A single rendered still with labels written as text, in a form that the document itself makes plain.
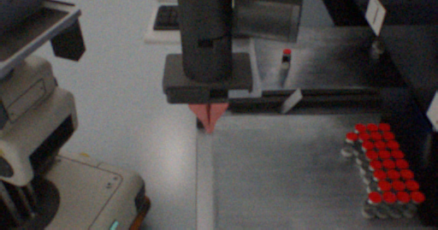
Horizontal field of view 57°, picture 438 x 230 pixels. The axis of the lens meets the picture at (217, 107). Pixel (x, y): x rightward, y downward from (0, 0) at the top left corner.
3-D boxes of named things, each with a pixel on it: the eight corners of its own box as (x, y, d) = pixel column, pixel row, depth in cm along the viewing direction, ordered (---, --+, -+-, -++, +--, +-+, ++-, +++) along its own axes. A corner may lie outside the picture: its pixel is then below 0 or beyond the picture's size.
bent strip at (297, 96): (296, 109, 87) (299, 87, 83) (298, 119, 85) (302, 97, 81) (230, 111, 87) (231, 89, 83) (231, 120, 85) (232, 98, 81)
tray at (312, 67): (375, 37, 109) (378, 26, 107) (413, 99, 90) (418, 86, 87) (249, 39, 108) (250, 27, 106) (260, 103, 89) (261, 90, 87)
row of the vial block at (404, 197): (370, 139, 80) (376, 122, 77) (404, 218, 67) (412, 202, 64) (359, 139, 80) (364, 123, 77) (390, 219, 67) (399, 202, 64)
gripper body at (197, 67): (252, 97, 46) (256, 40, 41) (162, 98, 46) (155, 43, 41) (249, 64, 51) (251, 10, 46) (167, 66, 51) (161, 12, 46)
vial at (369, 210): (372, 208, 68) (379, 191, 65) (376, 219, 67) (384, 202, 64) (359, 208, 68) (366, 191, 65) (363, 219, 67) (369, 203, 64)
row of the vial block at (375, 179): (358, 139, 80) (364, 123, 77) (390, 219, 67) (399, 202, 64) (347, 140, 80) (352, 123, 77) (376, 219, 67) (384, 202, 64)
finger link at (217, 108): (228, 148, 51) (228, 89, 45) (172, 149, 51) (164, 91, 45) (227, 112, 56) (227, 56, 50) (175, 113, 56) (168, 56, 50)
